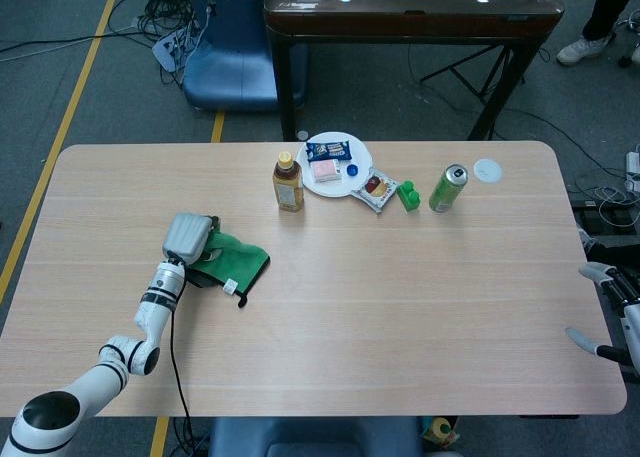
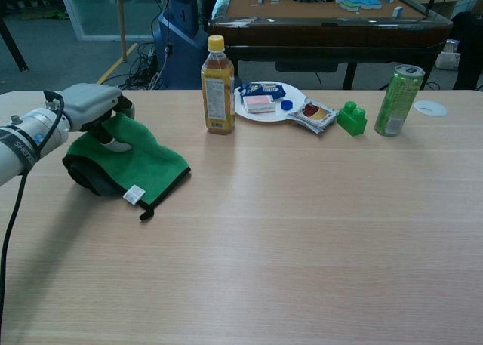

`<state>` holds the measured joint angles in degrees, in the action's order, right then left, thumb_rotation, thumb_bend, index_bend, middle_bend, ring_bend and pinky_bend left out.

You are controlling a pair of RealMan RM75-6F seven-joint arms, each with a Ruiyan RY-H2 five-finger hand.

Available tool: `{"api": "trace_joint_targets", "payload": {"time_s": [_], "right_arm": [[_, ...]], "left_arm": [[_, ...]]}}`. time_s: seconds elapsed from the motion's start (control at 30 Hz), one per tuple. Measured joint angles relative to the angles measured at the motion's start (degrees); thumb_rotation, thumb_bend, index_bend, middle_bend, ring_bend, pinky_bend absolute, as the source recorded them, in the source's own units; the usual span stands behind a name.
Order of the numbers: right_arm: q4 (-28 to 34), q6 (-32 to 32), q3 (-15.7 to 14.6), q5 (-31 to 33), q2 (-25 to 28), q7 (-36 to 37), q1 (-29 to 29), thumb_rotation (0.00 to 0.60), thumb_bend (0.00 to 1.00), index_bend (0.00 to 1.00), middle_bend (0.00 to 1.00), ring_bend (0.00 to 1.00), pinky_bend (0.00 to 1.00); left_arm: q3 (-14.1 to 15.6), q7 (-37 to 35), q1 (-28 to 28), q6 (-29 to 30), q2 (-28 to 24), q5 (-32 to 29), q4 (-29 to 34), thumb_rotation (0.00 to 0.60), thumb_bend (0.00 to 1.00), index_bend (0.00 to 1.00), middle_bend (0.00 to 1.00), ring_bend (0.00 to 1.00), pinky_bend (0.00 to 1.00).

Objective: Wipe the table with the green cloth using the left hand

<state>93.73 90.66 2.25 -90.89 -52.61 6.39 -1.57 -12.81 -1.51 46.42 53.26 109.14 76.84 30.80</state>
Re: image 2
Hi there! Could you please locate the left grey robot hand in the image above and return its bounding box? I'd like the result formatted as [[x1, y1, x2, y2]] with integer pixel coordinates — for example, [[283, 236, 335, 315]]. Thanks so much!
[[60, 82, 136, 152]]

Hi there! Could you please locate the green microfiber cloth black trim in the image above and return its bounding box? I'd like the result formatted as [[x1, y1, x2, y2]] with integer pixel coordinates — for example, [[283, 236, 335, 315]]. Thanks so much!
[[62, 112, 192, 221]]

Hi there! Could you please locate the blue robot base column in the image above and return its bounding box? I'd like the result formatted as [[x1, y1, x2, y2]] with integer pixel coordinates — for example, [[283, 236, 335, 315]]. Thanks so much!
[[152, 0, 209, 91]]

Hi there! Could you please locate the wooden pole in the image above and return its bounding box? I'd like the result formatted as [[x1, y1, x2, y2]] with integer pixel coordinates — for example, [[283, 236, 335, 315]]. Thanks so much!
[[116, 0, 128, 63]]

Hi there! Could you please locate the black table leg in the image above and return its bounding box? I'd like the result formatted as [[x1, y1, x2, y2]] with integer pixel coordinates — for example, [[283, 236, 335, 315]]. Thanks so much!
[[0, 18, 29, 72]]

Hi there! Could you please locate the tea bottle yellow cap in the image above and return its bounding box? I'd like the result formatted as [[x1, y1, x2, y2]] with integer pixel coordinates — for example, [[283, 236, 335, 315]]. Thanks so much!
[[200, 35, 236, 136]]

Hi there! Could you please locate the pink wrapped snack pack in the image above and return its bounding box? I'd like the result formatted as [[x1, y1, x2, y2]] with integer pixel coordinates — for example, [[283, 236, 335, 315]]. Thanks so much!
[[242, 95, 277, 116]]

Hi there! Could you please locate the blue Oreo cookie packet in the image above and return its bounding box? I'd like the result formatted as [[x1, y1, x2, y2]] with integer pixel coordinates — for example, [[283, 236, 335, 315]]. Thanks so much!
[[239, 82, 286, 100]]

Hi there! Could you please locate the white round plate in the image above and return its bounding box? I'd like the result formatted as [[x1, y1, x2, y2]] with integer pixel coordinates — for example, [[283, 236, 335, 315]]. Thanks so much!
[[233, 81, 309, 124]]

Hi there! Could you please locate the dark wood mahjong table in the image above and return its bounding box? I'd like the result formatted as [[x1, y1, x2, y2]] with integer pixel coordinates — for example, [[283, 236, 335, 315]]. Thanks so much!
[[207, 0, 454, 91]]

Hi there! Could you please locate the green toy building block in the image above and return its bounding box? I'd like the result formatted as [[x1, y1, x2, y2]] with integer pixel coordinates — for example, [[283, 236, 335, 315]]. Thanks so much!
[[337, 100, 368, 137]]

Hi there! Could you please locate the green drink can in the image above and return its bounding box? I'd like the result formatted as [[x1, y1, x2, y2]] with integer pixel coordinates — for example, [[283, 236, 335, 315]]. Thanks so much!
[[374, 63, 426, 137]]

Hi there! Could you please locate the white round table grommet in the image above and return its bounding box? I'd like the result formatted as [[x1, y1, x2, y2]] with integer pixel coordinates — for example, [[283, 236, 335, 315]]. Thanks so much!
[[414, 100, 448, 117]]

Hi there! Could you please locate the white plastic basket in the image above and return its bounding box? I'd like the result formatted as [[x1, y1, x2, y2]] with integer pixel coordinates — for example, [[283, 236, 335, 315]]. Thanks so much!
[[437, 38, 462, 71]]

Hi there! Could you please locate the black chair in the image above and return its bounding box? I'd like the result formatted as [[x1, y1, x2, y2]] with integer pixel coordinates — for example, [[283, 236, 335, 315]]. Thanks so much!
[[451, 11, 483, 91]]

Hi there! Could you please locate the tangle of floor cables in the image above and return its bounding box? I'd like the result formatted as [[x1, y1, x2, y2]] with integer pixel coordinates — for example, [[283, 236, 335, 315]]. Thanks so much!
[[111, 42, 165, 91]]

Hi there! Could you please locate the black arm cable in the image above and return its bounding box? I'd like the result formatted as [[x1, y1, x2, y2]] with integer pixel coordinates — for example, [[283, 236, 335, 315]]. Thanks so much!
[[0, 90, 65, 318]]

